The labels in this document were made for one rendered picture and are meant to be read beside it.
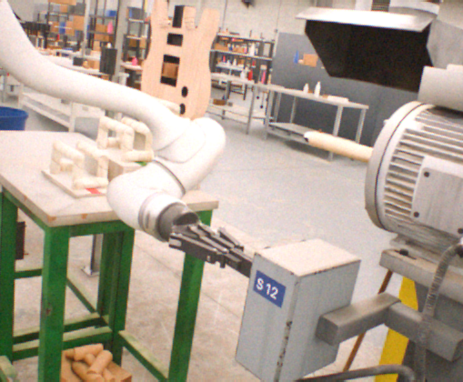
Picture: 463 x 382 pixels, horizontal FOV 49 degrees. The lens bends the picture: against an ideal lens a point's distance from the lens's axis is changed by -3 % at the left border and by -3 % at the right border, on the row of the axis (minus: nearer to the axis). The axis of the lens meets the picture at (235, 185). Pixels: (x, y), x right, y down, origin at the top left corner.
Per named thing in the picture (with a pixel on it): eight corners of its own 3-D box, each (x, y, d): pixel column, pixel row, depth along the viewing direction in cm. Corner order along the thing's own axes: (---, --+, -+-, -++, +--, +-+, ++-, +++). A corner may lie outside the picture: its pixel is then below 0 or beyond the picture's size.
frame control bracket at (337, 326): (397, 318, 91) (402, 299, 90) (333, 347, 79) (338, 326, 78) (378, 309, 94) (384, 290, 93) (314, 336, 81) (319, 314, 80)
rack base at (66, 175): (121, 195, 159) (121, 191, 159) (75, 198, 149) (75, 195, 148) (81, 171, 178) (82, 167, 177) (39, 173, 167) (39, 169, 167)
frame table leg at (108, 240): (108, 356, 232) (127, 164, 209) (97, 359, 228) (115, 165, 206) (103, 350, 236) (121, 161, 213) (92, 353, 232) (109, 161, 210)
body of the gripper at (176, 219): (188, 238, 105) (218, 256, 98) (153, 243, 99) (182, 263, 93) (194, 203, 103) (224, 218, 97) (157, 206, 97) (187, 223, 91)
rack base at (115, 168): (165, 192, 170) (168, 165, 167) (120, 196, 158) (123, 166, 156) (122, 169, 188) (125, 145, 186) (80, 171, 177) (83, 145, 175)
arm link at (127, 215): (125, 214, 100) (172, 168, 104) (88, 189, 111) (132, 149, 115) (151, 247, 107) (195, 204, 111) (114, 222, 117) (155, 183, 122)
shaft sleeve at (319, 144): (384, 166, 104) (387, 151, 103) (376, 167, 102) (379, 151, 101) (316, 145, 116) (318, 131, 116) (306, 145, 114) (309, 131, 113)
